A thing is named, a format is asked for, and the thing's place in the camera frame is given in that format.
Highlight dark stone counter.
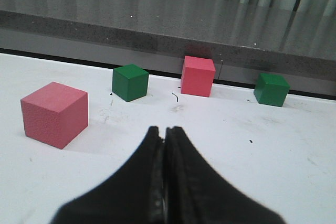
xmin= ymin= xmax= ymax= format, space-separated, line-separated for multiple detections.
xmin=1 ymin=0 xmax=335 ymax=97

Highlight near pink cube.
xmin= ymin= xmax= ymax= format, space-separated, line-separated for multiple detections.
xmin=20 ymin=82 xmax=88 ymax=149

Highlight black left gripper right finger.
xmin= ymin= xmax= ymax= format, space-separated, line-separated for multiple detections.
xmin=165 ymin=127 xmax=284 ymax=223

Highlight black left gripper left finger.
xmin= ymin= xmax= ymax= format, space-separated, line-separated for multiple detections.
xmin=52 ymin=126 xmax=165 ymax=223

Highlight pink cube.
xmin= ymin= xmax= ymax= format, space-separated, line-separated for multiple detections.
xmin=181 ymin=56 xmax=216 ymax=97
xmin=20 ymin=82 xmax=88 ymax=149

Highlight right green cube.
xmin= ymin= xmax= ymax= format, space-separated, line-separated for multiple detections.
xmin=254 ymin=73 xmax=290 ymax=107

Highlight far pink cube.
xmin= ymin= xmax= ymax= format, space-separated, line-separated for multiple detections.
xmin=181 ymin=56 xmax=216 ymax=97

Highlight green cube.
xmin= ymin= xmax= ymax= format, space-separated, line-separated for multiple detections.
xmin=112 ymin=64 xmax=149 ymax=102
xmin=254 ymin=73 xmax=290 ymax=107

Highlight left green cube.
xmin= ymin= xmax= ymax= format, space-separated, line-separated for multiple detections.
xmin=112 ymin=64 xmax=149 ymax=102

